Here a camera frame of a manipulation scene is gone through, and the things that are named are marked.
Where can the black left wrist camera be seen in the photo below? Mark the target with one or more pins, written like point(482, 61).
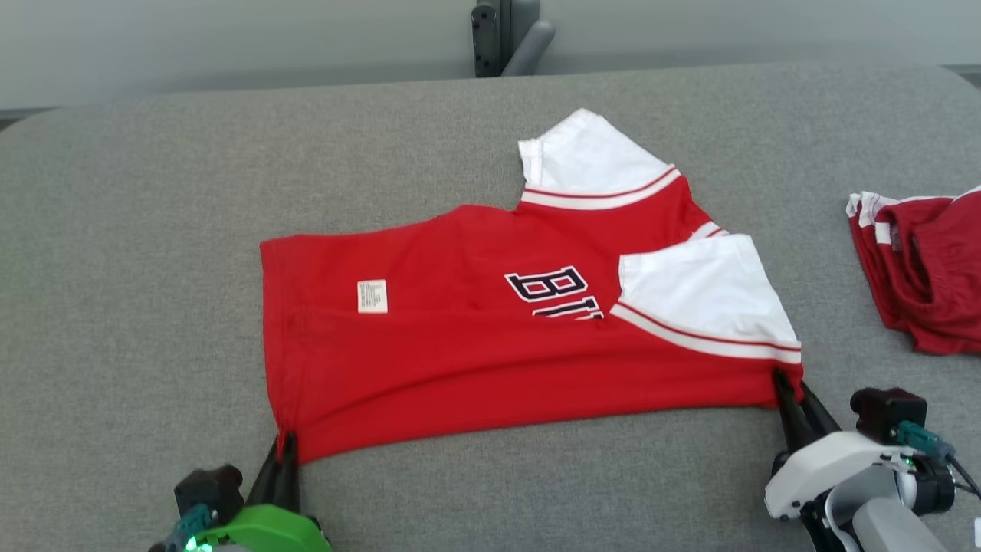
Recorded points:
point(207, 487)

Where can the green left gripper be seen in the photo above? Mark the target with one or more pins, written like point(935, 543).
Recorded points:
point(264, 533)

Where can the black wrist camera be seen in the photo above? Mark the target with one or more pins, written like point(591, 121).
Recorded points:
point(881, 410)
point(207, 487)

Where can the red shorts with white stripes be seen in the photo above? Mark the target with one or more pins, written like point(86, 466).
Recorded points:
point(935, 284)

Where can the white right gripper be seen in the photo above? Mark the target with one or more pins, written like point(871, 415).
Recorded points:
point(828, 468)

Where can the red white jersey shirt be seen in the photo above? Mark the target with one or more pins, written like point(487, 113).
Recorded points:
point(460, 360)

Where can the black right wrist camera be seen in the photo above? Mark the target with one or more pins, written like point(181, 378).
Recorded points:
point(881, 410)

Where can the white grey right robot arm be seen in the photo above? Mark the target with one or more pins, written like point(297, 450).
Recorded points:
point(881, 529)

